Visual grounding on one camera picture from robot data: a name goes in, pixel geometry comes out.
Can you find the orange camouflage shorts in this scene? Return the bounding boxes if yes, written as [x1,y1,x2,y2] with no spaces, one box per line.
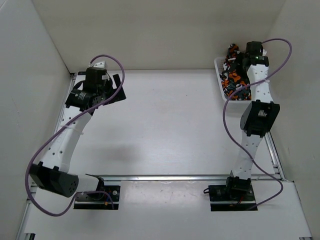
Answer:
[219,43,250,98]

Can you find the aluminium front rail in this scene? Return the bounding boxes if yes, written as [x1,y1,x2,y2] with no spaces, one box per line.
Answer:
[99,173,286,183]

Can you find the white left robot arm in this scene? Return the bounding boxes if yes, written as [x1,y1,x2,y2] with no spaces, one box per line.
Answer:
[29,67,126,200]

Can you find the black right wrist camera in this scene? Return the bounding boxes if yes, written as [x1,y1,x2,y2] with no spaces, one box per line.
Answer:
[245,41,264,56]

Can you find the white plastic mesh basket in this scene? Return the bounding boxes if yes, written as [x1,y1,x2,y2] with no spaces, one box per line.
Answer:
[214,57,252,109]

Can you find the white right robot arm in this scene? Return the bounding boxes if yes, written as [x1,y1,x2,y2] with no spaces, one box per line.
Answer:
[224,53,280,200]

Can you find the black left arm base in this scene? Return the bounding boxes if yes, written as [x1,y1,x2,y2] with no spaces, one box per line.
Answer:
[73,179,121,210]

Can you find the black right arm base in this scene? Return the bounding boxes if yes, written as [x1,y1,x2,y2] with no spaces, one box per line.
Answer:
[203,176,258,212]

